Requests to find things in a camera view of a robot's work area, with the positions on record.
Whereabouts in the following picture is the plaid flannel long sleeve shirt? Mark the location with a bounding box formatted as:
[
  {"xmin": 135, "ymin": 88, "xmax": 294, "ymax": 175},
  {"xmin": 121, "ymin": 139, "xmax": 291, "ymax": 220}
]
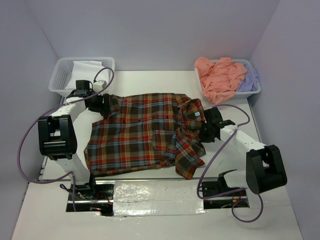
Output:
[{"xmin": 84, "ymin": 93, "xmax": 206, "ymax": 180}]

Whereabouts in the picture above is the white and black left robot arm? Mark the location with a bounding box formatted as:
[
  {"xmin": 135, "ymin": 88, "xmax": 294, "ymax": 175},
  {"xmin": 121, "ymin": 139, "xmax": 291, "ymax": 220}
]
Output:
[{"xmin": 37, "ymin": 80, "xmax": 111, "ymax": 199}]

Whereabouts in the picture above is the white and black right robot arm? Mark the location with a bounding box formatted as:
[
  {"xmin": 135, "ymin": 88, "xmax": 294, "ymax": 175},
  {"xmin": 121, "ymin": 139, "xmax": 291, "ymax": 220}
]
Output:
[{"xmin": 196, "ymin": 104, "xmax": 288, "ymax": 195}]

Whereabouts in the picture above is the white folded cloth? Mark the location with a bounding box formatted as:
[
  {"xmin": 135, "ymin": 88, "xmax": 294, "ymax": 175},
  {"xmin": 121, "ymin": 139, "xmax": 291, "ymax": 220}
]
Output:
[{"xmin": 65, "ymin": 61, "xmax": 104, "ymax": 90}]

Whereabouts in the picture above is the white plastic basket right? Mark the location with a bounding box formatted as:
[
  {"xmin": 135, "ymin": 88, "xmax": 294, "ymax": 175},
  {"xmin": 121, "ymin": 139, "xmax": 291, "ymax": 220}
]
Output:
[{"xmin": 194, "ymin": 58, "xmax": 262, "ymax": 102}]

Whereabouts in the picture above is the white plastic basket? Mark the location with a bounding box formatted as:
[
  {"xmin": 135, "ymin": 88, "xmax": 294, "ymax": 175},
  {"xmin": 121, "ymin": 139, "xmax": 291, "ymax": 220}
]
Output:
[
  {"xmin": 48, "ymin": 57, "xmax": 115, "ymax": 97},
  {"xmin": 194, "ymin": 58, "xmax": 262, "ymax": 102}
]

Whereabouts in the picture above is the orange crumpled shirt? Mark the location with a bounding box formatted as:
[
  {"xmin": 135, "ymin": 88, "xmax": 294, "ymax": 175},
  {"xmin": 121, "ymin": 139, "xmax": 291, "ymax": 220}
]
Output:
[{"xmin": 194, "ymin": 56, "xmax": 247, "ymax": 104}]

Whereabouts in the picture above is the white plastic basket left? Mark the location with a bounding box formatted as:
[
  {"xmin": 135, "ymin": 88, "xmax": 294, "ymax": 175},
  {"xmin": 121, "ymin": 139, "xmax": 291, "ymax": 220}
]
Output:
[{"xmin": 48, "ymin": 57, "xmax": 115, "ymax": 97}]

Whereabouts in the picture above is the lavender crumpled shirt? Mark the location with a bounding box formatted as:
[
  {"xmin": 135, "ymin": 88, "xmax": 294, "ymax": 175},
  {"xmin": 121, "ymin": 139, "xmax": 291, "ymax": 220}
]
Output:
[{"xmin": 237, "ymin": 64, "xmax": 259, "ymax": 93}]

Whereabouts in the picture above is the silver foil tape panel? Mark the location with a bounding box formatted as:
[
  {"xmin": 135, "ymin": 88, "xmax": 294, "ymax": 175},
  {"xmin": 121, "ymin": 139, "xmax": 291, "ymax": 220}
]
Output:
[{"xmin": 113, "ymin": 180, "xmax": 205, "ymax": 217}]

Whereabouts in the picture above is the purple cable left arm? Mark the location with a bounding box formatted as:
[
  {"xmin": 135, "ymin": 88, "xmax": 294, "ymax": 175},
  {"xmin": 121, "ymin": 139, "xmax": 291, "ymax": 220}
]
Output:
[{"xmin": 15, "ymin": 67, "xmax": 115, "ymax": 212}]

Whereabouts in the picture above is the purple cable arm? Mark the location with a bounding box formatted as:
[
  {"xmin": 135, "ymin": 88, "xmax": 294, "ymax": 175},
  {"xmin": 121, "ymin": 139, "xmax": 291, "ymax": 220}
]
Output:
[
  {"xmin": 15, "ymin": 67, "xmax": 115, "ymax": 212},
  {"xmin": 197, "ymin": 104, "xmax": 264, "ymax": 223}
]

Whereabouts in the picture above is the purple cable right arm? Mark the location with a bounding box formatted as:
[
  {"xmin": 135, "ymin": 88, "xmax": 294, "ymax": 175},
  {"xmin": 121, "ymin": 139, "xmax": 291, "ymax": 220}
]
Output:
[{"xmin": 197, "ymin": 104, "xmax": 264, "ymax": 223}]

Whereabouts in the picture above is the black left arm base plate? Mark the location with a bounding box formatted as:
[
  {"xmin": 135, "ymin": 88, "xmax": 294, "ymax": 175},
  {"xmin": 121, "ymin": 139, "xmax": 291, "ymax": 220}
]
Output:
[{"xmin": 59, "ymin": 179, "xmax": 115, "ymax": 217}]

